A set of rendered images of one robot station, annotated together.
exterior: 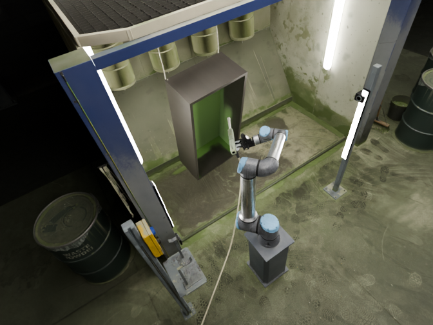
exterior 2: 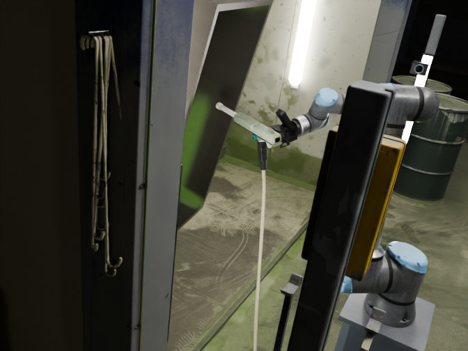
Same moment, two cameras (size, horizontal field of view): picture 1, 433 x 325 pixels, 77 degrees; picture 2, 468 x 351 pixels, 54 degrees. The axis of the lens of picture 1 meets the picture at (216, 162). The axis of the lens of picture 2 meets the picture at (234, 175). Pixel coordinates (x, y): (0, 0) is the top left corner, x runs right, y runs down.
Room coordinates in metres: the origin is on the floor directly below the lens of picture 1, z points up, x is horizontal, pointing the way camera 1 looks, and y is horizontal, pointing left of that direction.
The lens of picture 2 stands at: (0.37, 1.07, 1.78)
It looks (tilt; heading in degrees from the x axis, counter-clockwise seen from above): 25 degrees down; 321
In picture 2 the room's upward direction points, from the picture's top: 8 degrees clockwise
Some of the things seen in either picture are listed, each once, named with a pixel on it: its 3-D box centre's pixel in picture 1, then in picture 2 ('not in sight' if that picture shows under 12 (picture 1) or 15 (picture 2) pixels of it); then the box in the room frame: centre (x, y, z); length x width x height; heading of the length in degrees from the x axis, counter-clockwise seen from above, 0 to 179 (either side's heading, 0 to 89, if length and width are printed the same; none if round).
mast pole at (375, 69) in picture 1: (351, 141); (399, 154); (1.84, -1.36, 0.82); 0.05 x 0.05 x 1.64; 25
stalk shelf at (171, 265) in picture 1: (184, 271); not in sight; (0.85, 0.38, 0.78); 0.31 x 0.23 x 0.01; 25
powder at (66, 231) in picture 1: (66, 218); not in sight; (1.46, 1.40, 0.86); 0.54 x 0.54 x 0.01
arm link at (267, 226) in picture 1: (268, 226); (400, 270); (1.07, -0.32, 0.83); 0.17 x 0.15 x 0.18; 64
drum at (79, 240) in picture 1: (89, 240); not in sight; (1.46, 1.40, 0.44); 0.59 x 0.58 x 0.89; 96
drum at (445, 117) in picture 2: (432, 111); (426, 146); (2.45, -2.77, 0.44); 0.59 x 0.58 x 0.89; 130
